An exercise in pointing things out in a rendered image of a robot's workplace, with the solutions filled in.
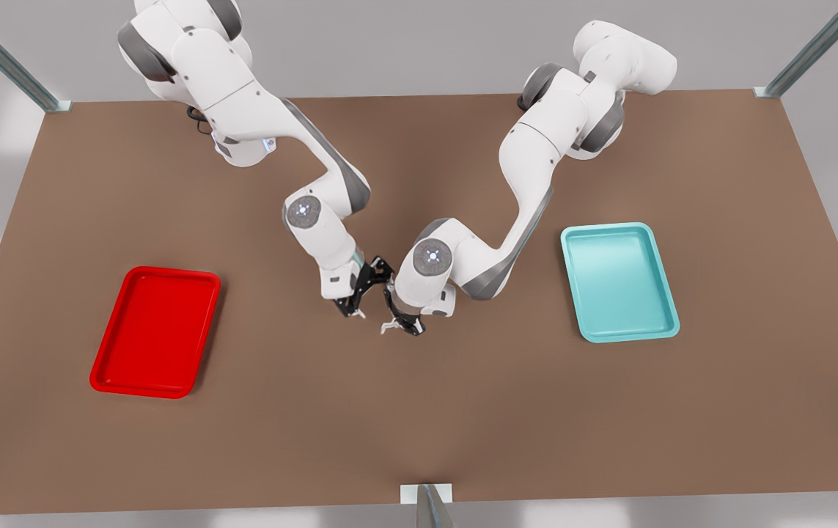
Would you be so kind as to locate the silver frame post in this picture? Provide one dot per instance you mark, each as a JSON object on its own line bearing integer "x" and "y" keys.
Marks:
{"x": 429, "y": 506}
{"x": 814, "y": 48}
{"x": 1, "y": 55}

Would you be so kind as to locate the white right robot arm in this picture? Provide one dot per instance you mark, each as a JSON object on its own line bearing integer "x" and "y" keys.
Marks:
{"x": 228, "y": 95}

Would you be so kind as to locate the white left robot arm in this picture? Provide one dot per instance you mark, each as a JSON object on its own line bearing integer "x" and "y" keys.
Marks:
{"x": 536, "y": 154}

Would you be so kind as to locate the red rectangular tray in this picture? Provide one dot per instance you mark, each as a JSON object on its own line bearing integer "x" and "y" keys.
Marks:
{"x": 157, "y": 331}

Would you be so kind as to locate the teal rectangular tray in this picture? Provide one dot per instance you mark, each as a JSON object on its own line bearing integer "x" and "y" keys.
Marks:
{"x": 619, "y": 282}

